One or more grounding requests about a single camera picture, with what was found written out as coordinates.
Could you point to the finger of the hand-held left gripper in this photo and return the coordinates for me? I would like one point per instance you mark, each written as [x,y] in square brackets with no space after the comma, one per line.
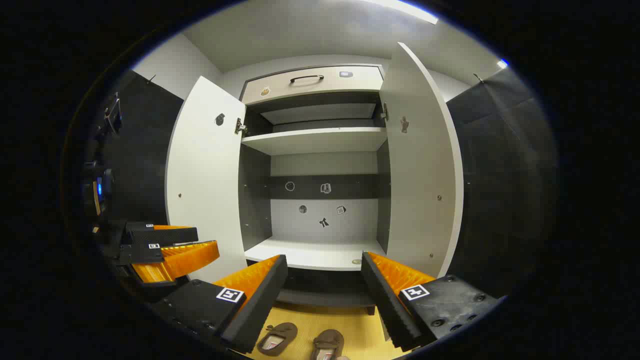
[165,236]
[190,257]

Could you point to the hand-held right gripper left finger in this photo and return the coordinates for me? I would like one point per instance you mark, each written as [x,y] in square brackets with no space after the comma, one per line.
[260,305]

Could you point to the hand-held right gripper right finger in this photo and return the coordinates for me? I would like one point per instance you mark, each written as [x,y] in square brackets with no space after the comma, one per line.
[387,305]

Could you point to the brown fuzzy shoe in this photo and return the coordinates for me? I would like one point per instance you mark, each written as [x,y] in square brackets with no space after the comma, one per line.
[327,344]
[276,340]

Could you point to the white cabinet door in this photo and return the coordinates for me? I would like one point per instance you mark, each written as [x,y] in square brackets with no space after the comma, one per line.
[207,175]
[422,165]

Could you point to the white shoe cabinet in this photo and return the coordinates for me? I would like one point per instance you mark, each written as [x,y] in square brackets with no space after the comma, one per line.
[320,165]

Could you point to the dark grey cabinet shelf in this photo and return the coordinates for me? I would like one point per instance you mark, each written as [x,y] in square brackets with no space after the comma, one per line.
[325,297]

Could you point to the white cabinet shelf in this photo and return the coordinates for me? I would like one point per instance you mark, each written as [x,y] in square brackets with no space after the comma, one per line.
[315,139]
[315,252]

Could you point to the metal door hinge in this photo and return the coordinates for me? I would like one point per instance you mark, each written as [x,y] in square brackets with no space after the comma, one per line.
[240,127]
[385,111]

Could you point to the beige cabinet drawer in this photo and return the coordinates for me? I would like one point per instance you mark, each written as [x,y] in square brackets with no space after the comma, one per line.
[310,87]

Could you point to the small ceiling light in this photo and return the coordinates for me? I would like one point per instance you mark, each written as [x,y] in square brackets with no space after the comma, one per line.
[502,64]

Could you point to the long ceiling light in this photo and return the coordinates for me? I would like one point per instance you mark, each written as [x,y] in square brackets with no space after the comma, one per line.
[405,10]

